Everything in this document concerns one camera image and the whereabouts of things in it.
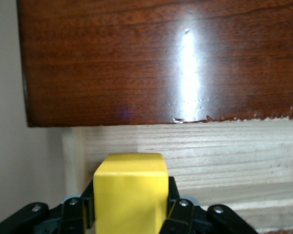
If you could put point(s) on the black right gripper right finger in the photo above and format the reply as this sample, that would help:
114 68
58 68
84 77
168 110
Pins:
190 217

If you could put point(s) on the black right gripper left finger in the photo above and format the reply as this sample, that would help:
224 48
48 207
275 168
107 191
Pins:
70 214

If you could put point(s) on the yellow wooden block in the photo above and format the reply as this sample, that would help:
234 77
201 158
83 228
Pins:
129 195

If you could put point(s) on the wooden drawer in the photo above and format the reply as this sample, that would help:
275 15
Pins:
210 158

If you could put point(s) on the dark brown wooden cabinet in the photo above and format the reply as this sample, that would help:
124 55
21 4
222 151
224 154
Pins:
112 61

